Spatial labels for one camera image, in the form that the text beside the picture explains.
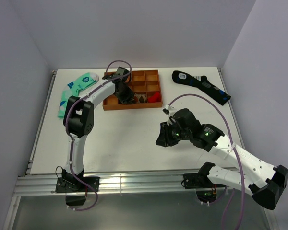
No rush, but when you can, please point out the black blue sports sock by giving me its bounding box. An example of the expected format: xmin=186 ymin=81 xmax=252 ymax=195
xmin=171 ymin=70 xmax=231 ymax=105

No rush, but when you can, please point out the rolled red sock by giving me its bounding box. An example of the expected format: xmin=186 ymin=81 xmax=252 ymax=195
xmin=147 ymin=92 xmax=161 ymax=103

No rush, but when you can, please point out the rolled orange green argyle sock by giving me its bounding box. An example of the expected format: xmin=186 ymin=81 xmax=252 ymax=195
xmin=135 ymin=94 xmax=147 ymax=104

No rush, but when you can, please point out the aluminium table edge rail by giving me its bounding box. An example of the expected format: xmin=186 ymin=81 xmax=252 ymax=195
xmin=13 ymin=167 xmax=266 ymax=197

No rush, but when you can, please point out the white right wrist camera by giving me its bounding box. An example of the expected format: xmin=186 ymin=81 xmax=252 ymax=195
xmin=162 ymin=104 xmax=177 ymax=117

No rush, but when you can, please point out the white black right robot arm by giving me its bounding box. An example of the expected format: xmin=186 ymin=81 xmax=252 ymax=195
xmin=156 ymin=105 xmax=288 ymax=210

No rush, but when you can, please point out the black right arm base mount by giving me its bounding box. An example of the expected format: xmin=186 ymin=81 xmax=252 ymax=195
xmin=180 ymin=173 xmax=227 ymax=203

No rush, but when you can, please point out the mint green patterned sock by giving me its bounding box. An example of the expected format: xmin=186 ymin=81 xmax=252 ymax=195
xmin=57 ymin=72 xmax=99 ymax=118

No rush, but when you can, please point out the wooden compartment tray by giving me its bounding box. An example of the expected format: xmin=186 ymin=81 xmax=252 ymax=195
xmin=102 ymin=70 xmax=163 ymax=111

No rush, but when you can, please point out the brown argyle sock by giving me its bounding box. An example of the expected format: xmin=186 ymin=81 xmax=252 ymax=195
xmin=119 ymin=95 xmax=137 ymax=104

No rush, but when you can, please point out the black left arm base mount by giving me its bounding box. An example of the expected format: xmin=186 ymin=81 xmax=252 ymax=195
xmin=55 ymin=177 xmax=92 ymax=206

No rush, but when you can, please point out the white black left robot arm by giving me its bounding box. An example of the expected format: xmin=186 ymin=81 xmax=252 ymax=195
xmin=62 ymin=67 xmax=134 ymax=191

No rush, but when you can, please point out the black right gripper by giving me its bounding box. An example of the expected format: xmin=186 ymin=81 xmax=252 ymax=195
xmin=155 ymin=120 xmax=192 ymax=147

